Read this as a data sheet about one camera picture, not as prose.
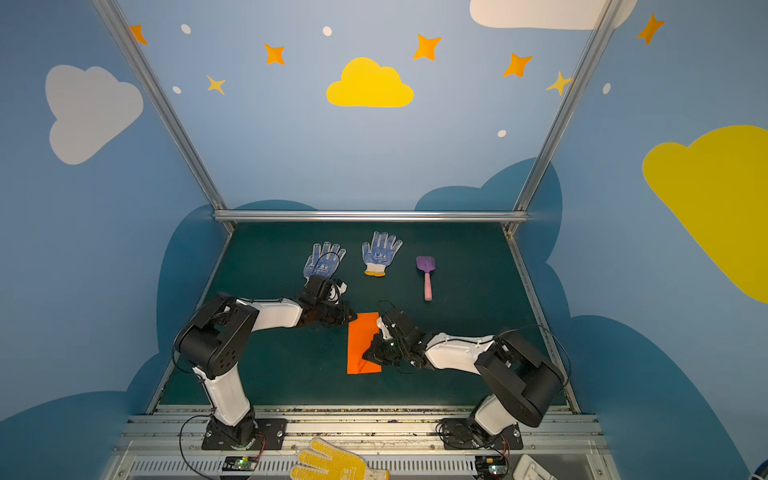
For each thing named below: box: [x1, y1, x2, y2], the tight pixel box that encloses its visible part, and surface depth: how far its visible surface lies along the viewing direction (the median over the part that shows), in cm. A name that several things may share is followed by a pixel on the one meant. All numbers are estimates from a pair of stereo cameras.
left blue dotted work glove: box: [302, 241, 347, 286], surface depth 113 cm
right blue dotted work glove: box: [362, 231, 403, 277], surface depth 117 cm
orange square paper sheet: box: [346, 312, 382, 375], surface depth 90 cm
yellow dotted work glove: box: [290, 437, 391, 480], surface depth 72 cm
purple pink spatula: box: [416, 256, 436, 302], surface depth 107 cm
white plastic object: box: [512, 453, 559, 480], surface depth 70 cm
